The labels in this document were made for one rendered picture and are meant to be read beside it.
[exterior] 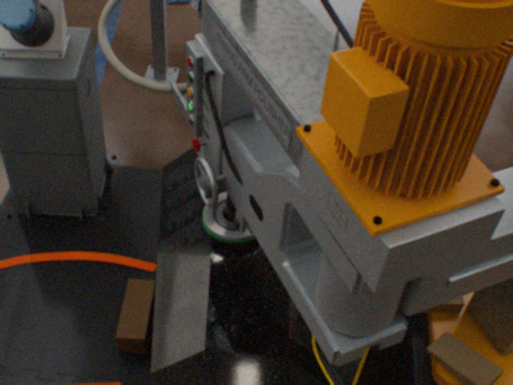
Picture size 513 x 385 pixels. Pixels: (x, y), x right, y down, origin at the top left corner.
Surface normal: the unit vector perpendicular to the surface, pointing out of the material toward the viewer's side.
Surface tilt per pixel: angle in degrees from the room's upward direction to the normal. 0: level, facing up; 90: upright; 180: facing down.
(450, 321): 0
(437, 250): 90
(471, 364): 11
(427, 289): 90
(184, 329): 45
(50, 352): 0
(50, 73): 0
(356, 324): 90
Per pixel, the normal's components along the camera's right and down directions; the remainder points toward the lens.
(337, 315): -0.57, 0.57
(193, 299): -0.66, -0.52
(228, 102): 0.42, 0.67
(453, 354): -0.07, -0.79
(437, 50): -0.26, 0.69
